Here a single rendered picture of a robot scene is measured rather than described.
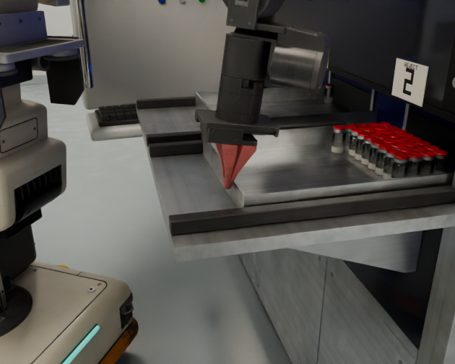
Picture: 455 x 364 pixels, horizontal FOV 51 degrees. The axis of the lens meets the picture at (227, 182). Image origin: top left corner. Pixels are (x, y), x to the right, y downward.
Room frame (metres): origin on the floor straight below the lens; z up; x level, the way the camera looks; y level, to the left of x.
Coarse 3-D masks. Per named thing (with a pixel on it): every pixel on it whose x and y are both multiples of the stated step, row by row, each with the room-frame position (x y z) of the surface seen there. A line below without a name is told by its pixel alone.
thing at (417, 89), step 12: (396, 60) 0.79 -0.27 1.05; (396, 72) 0.79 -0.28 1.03; (408, 72) 0.76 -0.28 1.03; (420, 72) 0.73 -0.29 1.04; (396, 84) 0.79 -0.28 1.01; (408, 84) 0.75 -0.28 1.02; (420, 84) 0.72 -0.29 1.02; (396, 96) 0.78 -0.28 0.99; (408, 96) 0.75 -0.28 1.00; (420, 96) 0.72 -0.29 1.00
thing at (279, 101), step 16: (208, 96) 1.16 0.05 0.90; (272, 96) 1.19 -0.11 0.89; (288, 96) 1.20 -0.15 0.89; (304, 96) 1.21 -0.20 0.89; (320, 96) 1.22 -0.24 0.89; (272, 112) 1.09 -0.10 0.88; (288, 112) 1.09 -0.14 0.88; (304, 112) 1.09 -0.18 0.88; (320, 112) 1.09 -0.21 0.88; (336, 112) 1.09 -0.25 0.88; (352, 112) 0.97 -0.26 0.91; (368, 112) 0.97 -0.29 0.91
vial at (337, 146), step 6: (336, 126) 0.82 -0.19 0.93; (342, 126) 0.82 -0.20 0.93; (336, 132) 0.81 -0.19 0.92; (342, 132) 0.81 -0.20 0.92; (336, 138) 0.81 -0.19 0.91; (342, 138) 0.81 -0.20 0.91; (336, 144) 0.81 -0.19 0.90; (342, 144) 0.81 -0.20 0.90; (336, 150) 0.81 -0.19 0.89; (342, 150) 0.81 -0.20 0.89
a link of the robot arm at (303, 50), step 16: (240, 0) 0.58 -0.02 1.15; (256, 0) 0.58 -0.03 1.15; (240, 16) 0.58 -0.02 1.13; (256, 16) 0.58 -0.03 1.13; (272, 16) 0.64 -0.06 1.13; (288, 32) 0.58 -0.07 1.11; (304, 32) 0.58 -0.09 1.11; (320, 32) 0.60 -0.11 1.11; (288, 48) 0.58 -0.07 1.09; (304, 48) 0.57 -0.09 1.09; (320, 48) 0.57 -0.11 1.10; (272, 64) 0.58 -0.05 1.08; (288, 64) 0.57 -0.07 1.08; (304, 64) 0.56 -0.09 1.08; (320, 64) 0.56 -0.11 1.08; (272, 80) 0.58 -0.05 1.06; (288, 80) 0.57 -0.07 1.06; (304, 80) 0.56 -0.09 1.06; (320, 80) 0.58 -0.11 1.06
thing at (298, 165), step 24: (264, 144) 0.83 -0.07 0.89; (288, 144) 0.84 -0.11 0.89; (312, 144) 0.85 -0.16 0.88; (216, 168) 0.71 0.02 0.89; (264, 168) 0.73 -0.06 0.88; (288, 168) 0.73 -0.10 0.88; (312, 168) 0.73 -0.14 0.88; (336, 168) 0.73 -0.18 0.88; (360, 168) 0.73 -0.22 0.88; (240, 192) 0.57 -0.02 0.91; (264, 192) 0.57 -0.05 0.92; (288, 192) 0.57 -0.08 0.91; (312, 192) 0.58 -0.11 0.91; (336, 192) 0.59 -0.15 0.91; (360, 192) 0.60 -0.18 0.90
